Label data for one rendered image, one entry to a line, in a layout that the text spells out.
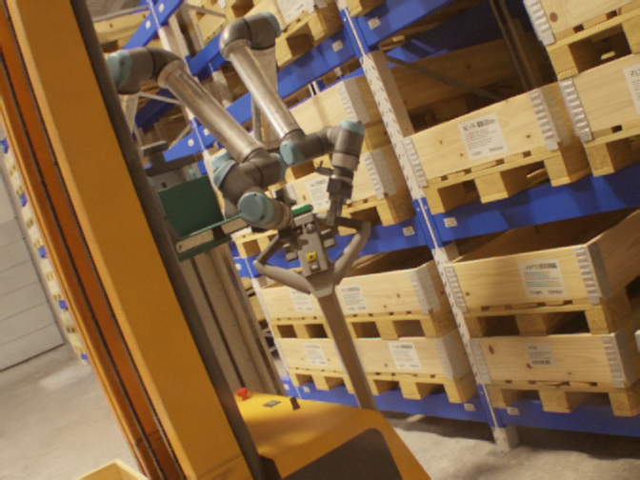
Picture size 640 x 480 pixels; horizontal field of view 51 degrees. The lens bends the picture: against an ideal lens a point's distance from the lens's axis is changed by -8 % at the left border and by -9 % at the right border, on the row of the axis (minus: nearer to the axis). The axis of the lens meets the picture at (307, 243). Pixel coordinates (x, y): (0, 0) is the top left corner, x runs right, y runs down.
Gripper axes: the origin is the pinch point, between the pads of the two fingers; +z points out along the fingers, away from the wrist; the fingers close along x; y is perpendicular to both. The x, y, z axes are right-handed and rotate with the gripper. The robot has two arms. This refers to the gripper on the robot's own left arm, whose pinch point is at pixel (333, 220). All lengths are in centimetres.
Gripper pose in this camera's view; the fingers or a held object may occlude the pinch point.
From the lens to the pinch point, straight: 244.9
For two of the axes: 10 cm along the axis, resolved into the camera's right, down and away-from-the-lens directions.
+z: -2.1, 9.8, -0.1
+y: 9.2, 1.9, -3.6
